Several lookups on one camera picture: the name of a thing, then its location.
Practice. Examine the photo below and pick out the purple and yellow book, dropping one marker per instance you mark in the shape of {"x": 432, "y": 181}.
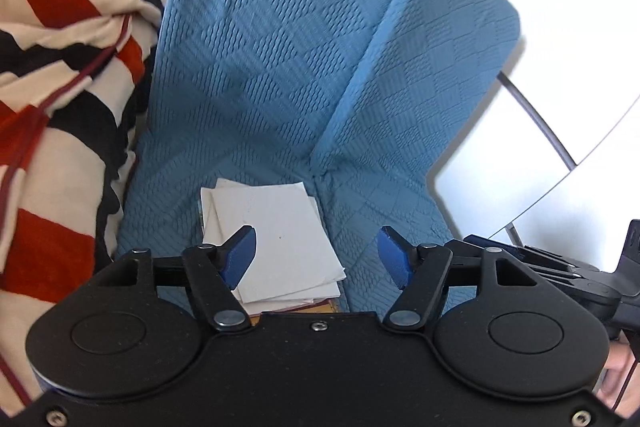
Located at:
{"x": 330, "y": 305}

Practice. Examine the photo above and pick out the white paper sheet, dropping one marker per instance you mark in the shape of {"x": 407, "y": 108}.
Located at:
{"x": 285, "y": 247}
{"x": 226, "y": 184}
{"x": 209, "y": 217}
{"x": 300, "y": 298}

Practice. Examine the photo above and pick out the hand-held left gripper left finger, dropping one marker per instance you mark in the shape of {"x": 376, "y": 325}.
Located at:
{"x": 240, "y": 257}

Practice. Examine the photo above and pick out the person's right hand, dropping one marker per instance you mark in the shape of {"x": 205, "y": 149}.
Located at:
{"x": 622, "y": 372}

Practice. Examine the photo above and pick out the blue textured blanket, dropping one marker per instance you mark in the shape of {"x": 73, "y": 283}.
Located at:
{"x": 280, "y": 57}

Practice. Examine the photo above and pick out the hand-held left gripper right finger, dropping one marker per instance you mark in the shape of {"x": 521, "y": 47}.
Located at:
{"x": 395, "y": 257}

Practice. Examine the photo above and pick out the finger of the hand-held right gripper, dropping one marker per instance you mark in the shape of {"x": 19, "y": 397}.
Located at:
{"x": 560, "y": 269}
{"x": 500, "y": 243}

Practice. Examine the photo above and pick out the white side table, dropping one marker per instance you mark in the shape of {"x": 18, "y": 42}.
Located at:
{"x": 500, "y": 192}

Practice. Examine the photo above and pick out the striped fleece blanket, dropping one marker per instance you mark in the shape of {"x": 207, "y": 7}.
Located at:
{"x": 65, "y": 107}

